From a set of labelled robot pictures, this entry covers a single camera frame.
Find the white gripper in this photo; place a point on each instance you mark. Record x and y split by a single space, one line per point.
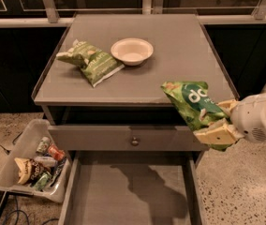
253 117

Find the green rice chip bag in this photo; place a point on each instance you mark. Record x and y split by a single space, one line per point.
191 101

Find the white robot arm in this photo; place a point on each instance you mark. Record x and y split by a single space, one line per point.
247 121

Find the round metal drawer knob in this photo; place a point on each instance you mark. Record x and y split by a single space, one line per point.
135 141

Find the grey drawer cabinet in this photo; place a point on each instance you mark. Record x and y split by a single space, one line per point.
132 96

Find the grey open middle drawer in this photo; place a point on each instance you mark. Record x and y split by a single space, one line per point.
132 188

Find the green jalapeno chip bag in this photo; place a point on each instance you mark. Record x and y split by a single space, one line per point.
95 64

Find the grey top drawer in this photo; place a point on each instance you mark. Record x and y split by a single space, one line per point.
118 138

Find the brown and cream snack bag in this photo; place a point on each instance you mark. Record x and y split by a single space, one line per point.
29 170

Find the white paper bowl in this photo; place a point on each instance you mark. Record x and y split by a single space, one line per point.
132 51

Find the dark blue snack pack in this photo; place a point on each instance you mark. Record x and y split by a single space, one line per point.
57 171

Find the orange snack pack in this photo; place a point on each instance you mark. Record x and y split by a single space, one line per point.
55 152

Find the green can lower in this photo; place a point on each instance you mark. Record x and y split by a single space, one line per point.
42 181

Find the clear plastic storage bin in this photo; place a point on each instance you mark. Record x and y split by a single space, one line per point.
26 147

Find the metal window frame rail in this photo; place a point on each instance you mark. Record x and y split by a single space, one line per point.
108 3

